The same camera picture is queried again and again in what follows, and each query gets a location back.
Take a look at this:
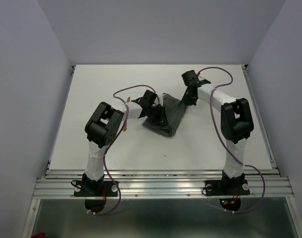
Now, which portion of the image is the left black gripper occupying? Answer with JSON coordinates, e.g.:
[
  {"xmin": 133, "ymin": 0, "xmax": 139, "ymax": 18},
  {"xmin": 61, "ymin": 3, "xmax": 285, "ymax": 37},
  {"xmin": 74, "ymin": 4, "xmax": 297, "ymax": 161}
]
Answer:
[{"xmin": 147, "ymin": 105, "xmax": 169, "ymax": 128}]

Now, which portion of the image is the grey cloth napkin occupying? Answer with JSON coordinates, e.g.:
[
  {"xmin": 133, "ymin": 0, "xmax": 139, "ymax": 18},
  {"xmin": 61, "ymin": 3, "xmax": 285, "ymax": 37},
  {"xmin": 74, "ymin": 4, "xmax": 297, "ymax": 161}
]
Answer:
[{"xmin": 142, "ymin": 93, "xmax": 188, "ymax": 137}]

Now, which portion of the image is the gold knife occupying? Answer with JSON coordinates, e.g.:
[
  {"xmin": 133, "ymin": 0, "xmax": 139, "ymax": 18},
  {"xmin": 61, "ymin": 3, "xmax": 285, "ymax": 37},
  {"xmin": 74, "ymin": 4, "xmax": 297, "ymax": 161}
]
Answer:
[{"xmin": 122, "ymin": 97, "xmax": 131, "ymax": 132}]

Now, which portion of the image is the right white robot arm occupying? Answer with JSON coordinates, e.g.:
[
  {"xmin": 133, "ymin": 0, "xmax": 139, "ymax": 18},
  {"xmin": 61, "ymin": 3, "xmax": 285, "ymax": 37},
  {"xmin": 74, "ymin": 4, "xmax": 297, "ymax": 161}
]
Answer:
[{"xmin": 182, "ymin": 70, "xmax": 254, "ymax": 196}]

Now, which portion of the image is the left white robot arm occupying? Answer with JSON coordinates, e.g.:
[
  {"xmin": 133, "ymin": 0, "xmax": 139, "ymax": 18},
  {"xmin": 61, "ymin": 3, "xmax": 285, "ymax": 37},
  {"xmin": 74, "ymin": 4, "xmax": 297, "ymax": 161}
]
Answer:
[{"xmin": 75, "ymin": 90, "xmax": 166, "ymax": 195}]

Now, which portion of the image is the red object at corner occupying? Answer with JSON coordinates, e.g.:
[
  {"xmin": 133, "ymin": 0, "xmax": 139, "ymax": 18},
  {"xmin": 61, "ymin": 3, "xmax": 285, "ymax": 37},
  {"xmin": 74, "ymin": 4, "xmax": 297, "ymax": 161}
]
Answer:
[{"xmin": 31, "ymin": 232, "xmax": 46, "ymax": 238}]

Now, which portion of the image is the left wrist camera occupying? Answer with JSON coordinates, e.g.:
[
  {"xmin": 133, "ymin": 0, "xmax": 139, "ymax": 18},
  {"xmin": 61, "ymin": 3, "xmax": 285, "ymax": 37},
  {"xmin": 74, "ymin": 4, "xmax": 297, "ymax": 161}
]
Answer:
[{"xmin": 157, "ymin": 94, "xmax": 165, "ymax": 106}]

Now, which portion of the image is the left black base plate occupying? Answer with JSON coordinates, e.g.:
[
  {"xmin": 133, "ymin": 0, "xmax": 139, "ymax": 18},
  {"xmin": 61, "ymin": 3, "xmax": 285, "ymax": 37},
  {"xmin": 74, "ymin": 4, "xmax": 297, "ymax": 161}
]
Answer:
[{"xmin": 71, "ymin": 180, "xmax": 118, "ymax": 197}]

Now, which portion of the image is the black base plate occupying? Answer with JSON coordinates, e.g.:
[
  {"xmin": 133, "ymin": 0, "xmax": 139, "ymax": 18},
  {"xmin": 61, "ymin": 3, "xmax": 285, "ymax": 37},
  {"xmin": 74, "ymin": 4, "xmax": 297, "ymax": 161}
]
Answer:
[
  {"xmin": 202, "ymin": 180, "xmax": 250, "ymax": 196},
  {"xmin": 71, "ymin": 180, "xmax": 118, "ymax": 197}
]

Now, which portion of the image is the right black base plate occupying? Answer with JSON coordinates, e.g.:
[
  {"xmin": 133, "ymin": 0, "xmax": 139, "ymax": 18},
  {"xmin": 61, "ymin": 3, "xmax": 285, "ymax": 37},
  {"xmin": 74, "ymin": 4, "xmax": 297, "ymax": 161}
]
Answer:
[{"xmin": 202, "ymin": 180, "xmax": 250, "ymax": 196}]

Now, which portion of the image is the aluminium mounting rail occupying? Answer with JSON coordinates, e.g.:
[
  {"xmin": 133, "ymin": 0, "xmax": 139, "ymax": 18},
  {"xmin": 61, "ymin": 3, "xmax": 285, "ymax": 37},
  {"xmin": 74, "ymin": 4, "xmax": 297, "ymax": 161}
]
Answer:
[{"xmin": 33, "ymin": 168, "xmax": 294, "ymax": 199}]

